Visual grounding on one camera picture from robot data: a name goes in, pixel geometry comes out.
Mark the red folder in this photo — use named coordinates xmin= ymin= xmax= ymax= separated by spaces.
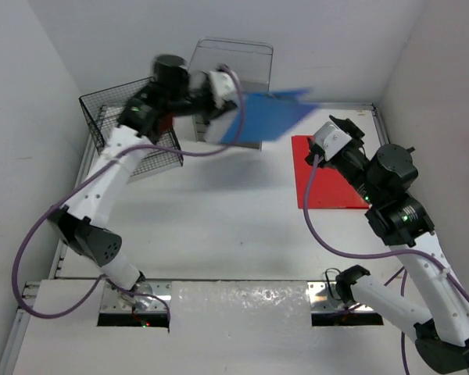
xmin=291 ymin=135 xmax=368 ymax=209

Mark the black wire mesh shelf rack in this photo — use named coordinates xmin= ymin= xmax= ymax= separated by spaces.
xmin=79 ymin=77 xmax=184 ymax=182

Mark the clear plastic drawer organizer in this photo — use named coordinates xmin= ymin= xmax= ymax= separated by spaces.
xmin=188 ymin=37 xmax=274 ymax=152

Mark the blue folder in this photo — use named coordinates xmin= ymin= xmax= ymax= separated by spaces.
xmin=204 ymin=88 xmax=321 ymax=148

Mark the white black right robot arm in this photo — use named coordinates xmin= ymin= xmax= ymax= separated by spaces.
xmin=306 ymin=117 xmax=469 ymax=374

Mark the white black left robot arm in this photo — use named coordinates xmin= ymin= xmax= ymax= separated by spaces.
xmin=48 ymin=55 xmax=226 ymax=291

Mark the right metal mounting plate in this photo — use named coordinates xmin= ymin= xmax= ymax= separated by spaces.
xmin=306 ymin=280 xmax=374 ymax=314

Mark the metal mounting plate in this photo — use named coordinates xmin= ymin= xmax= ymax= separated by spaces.
xmin=306 ymin=280 xmax=374 ymax=314
xmin=99 ymin=280 xmax=172 ymax=314

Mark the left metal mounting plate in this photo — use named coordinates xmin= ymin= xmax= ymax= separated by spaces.
xmin=99 ymin=280 xmax=172 ymax=314

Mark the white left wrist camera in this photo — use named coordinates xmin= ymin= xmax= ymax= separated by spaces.
xmin=207 ymin=70 xmax=240 ymax=109

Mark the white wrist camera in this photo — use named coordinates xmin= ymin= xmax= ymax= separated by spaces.
xmin=313 ymin=121 xmax=352 ymax=162
xmin=207 ymin=70 xmax=240 ymax=109

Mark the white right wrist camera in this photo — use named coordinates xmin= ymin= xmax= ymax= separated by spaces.
xmin=313 ymin=121 xmax=352 ymax=162

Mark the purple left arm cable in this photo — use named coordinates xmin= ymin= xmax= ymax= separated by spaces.
xmin=11 ymin=65 xmax=246 ymax=320

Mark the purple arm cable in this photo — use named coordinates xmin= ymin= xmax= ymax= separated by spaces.
xmin=303 ymin=154 xmax=469 ymax=375
xmin=11 ymin=65 xmax=246 ymax=320

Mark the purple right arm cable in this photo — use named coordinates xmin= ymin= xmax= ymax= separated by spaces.
xmin=303 ymin=154 xmax=469 ymax=375

